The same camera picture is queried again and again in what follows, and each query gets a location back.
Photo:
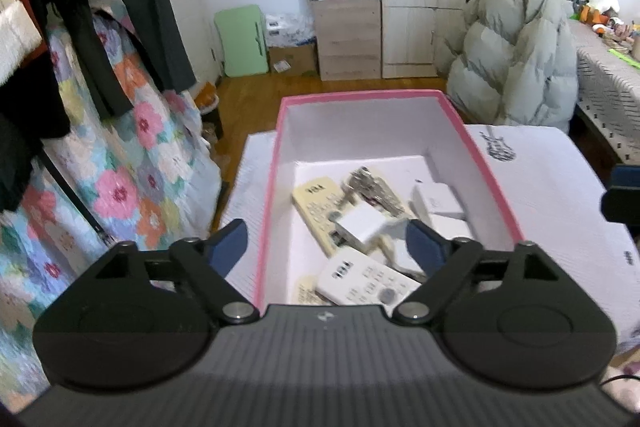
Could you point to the bunch of keys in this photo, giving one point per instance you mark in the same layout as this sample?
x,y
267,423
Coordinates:
x,y
372,189

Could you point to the large white charger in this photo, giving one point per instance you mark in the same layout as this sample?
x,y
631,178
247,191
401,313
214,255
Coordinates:
x,y
437,199

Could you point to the dark waste bin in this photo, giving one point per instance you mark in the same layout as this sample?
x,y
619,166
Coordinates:
x,y
210,117

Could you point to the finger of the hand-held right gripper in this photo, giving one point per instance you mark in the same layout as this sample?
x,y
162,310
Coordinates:
x,y
625,202

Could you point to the white remote control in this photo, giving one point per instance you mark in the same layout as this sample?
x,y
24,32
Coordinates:
x,y
360,279

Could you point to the patterned tablecloth desk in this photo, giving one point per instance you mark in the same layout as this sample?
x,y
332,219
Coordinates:
x,y
610,92

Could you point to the pack of tissues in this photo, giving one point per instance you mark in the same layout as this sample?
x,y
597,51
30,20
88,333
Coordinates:
x,y
290,29

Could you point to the green folding table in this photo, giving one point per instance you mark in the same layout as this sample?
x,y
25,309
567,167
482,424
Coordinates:
x,y
242,42

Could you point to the pink cardboard box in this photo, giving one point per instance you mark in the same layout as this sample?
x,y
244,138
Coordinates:
x,y
360,127

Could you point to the dark hanging clothes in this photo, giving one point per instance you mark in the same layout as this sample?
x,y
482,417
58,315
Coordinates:
x,y
90,7

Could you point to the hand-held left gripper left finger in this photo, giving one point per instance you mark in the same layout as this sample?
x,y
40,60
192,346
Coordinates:
x,y
230,247

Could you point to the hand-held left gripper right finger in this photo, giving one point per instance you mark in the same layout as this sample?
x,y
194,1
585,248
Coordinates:
x,y
424,247

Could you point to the grey-green puffer jacket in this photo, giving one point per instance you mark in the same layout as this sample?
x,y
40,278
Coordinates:
x,y
510,57

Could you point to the floral quilt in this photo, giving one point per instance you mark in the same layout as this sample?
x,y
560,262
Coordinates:
x,y
125,187

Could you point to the grey patterned mat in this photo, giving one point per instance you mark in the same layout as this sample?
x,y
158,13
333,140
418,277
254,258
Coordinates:
x,y
550,207

